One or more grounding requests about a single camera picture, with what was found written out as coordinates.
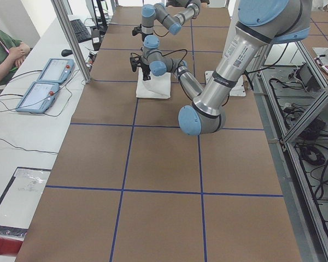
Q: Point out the person in green shirt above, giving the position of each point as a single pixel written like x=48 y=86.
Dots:
x=13 y=53

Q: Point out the blue teach pendant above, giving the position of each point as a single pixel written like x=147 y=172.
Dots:
x=56 y=70
x=38 y=98

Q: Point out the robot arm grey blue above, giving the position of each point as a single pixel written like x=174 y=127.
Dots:
x=158 y=12
x=259 y=23

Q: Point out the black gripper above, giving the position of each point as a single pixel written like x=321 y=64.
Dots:
x=144 y=35
x=145 y=67

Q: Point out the upper blue teach pendant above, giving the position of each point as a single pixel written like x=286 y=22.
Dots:
x=56 y=70

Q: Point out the aluminium frame post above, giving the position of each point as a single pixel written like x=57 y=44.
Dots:
x=66 y=26

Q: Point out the red object at edge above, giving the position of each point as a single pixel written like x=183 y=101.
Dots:
x=9 y=247

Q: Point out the lower blue teach pendant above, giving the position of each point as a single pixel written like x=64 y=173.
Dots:
x=38 y=98

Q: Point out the black keyboard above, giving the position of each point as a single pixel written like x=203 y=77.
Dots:
x=81 y=32

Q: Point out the black computer mouse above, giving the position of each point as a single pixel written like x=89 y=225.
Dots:
x=66 y=52

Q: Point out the white long-sleeve printed shirt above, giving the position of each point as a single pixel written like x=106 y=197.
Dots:
x=158 y=87

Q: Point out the white paper sheet in sleeve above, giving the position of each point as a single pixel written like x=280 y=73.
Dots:
x=19 y=196

